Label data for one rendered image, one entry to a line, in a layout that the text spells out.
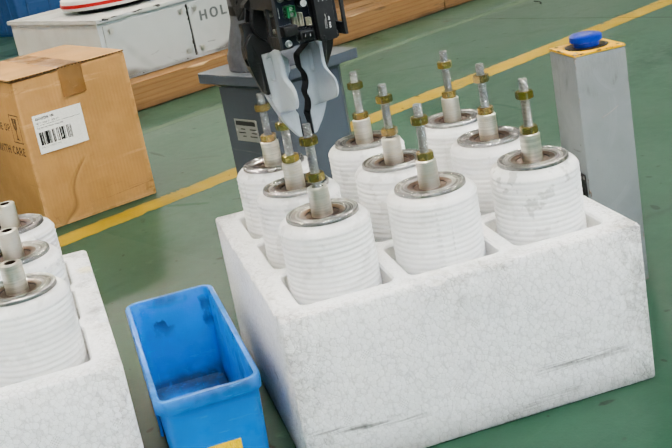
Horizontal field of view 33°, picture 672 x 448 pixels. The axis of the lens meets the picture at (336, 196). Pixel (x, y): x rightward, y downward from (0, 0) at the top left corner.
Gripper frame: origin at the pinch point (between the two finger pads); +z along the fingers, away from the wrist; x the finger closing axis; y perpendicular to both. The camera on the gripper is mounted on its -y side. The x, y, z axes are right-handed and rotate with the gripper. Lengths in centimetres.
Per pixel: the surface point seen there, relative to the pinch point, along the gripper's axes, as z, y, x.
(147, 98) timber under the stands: 32, -205, 34
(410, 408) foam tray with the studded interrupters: 29.9, 8.9, 2.2
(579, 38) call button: 2.2, -10.4, 41.8
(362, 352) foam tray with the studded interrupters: 22.4, 8.3, -1.6
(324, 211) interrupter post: 9.3, 1.8, -0.2
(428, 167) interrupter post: 7.5, 3.7, 11.3
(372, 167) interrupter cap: 9.6, -8.7, 10.6
